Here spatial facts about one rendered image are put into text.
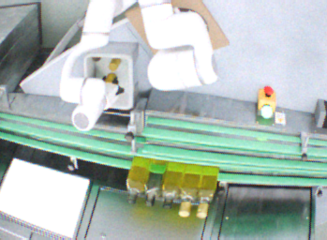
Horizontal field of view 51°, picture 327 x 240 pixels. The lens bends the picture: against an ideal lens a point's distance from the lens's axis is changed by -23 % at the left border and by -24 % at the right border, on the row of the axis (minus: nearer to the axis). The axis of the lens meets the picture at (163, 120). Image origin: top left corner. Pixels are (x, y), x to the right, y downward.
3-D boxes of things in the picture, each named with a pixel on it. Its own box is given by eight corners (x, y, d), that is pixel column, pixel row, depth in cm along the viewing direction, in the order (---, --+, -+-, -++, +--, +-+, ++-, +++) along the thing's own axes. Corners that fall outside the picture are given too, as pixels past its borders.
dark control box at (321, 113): (314, 112, 142) (316, 127, 136) (318, 97, 137) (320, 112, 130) (328, 115, 141) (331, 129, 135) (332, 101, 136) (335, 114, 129)
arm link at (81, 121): (70, 82, 110) (101, 85, 109) (83, 68, 119) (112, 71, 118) (70, 130, 117) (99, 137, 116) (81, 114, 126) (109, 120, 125)
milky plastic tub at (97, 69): (93, 90, 155) (86, 105, 149) (92, 41, 140) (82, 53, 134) (139, 95, 153) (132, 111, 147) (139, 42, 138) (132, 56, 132)
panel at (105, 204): (13, 159, 161) (-8, 212, 136) (12, 155, 159) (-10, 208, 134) (217, 202, 150) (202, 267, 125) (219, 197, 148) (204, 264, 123)
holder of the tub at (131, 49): (95, 100, 159) (89, 113, 153) (93, 40, 141) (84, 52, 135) (139, 105, 157) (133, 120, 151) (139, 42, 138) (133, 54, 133)
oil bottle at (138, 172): (139, 150, 153) (126, 194, 137) (138, 139, 149) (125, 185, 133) (155, 153, 152) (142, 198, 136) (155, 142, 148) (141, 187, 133)
